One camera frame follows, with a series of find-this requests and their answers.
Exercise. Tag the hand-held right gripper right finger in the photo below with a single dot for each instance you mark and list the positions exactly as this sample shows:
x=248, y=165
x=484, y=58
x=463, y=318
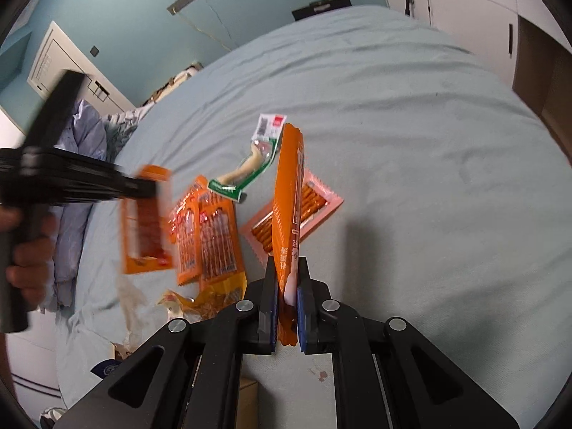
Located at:
x=304, y=317

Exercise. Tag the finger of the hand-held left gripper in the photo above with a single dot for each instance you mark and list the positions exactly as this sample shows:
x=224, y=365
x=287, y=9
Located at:
x=111, y=183

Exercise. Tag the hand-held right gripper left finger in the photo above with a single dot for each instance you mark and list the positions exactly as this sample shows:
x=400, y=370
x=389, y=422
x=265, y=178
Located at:
x=270, y=317

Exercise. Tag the yellow snack packet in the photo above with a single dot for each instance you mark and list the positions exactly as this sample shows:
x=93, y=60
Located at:
x=223, y=292

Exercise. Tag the orange snack packet with barcode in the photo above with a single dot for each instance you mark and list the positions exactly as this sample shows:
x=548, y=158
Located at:
x=147, y=232

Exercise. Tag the cardboard box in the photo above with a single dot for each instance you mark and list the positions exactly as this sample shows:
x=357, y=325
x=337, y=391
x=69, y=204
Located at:
x=248, y=402

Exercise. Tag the tall orange snack packet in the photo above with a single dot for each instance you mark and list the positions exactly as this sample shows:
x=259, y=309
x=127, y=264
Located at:
x=286, y=205

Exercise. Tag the pink spicy stick packet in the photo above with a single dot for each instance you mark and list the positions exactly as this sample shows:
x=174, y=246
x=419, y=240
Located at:
x=315, y=201

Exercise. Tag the green white chicken foot packet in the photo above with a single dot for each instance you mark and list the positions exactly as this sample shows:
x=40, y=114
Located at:
x=250, y=165

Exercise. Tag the person's left hand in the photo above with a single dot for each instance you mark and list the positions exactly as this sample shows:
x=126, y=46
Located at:
x=33, y=270

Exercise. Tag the grey patterned pillow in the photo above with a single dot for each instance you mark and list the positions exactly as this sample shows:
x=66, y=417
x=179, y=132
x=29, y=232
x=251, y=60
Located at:
x=123, y=136

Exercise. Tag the lavender floral quilt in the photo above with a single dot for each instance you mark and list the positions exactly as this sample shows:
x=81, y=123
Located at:
x=87, y=134

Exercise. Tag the orange sausage stick packet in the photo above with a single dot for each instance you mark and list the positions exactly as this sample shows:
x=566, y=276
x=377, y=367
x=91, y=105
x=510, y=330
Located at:
x=219, y=241
x=185, y=232

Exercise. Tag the beige bedside clutter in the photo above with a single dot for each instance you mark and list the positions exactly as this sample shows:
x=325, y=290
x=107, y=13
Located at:
x=172, y=82

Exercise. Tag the clear plastic bag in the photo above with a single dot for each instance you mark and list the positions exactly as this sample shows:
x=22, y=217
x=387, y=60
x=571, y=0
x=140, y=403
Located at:
x=129, y=299

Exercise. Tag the white door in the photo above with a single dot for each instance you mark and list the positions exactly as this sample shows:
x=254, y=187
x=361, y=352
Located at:
x=67, y=62

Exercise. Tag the dark blue packet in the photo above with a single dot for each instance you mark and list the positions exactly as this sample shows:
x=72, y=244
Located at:
x=107, y=368

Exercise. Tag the black chair back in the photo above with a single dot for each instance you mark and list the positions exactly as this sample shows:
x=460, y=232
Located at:
x=321, y=6

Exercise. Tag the brown wooden desk niche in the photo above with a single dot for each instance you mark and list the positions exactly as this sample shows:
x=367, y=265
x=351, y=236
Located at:
x=543, y=76

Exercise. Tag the white cabinet unit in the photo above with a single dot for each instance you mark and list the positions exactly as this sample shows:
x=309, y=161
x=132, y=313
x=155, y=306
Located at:
x=469, y=9

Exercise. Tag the grey wall switch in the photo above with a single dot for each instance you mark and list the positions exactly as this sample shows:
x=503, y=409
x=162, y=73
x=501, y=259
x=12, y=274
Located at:
x=94, y=50

